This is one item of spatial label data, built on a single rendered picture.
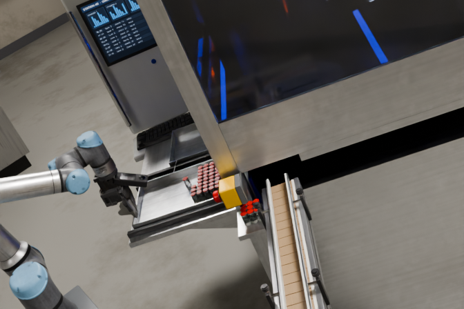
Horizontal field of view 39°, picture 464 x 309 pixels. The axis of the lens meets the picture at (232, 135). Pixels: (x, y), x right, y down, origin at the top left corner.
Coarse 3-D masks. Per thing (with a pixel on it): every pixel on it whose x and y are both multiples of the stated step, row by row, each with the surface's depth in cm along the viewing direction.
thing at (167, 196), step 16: (176, 176) 247; (192, 176) 246; (144, 192) 248; (160, 192) 244; (176, 192) 240; (144, 208) 239; (160, 208) 235; (176, 208) 231; (192, 208) 223; (144, 224) 226
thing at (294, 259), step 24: (264, 192) 209; (288, 192) 198; (288, 216) 195; (288, 240) 186; (312, 240) 187; (288, 264) 178; (312, 264) 174; (264, 288) 163; (288, 288) 170; (312, 288) 167
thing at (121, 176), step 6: (120, 174) 224; (126, 174) 225; (132, 174) 225; (138, 174) 226; (114, 180) 221; (120, 180) 221; (126, 180) 222; (132, 180) 222; (138, 180) 223; (144, 180) 223; (138, 186) 223; (144, 186) 223
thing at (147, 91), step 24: (72, 0) 281; (96, 0) 282; (120, 0) 283; (96, 24) 286; (120, 24) 288; (144, 24) 290; (96, 48) 292; (120, 48) 293; (144, 48) 295; (120, 72) 299; (144, 72) 300; (168, 72) 302; (120, 96) 304; (144, 96) 306; (168, 96) 307; (144, 120) 311
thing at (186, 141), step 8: (184, 128) 276; (192, 128) 276; (176, 136) 277; (184, 136) 275; (192, 136) 273; (200, 136) 270; (176, 144) 272; (184, 144) 269; (192, 144) 267; (200, 144) 264; (176, 152) 266; (184, 152) 263; (192, 152) 261; (200, 152) 252; (208, 152) 252; (168, 160) 256; (184, 160) 254
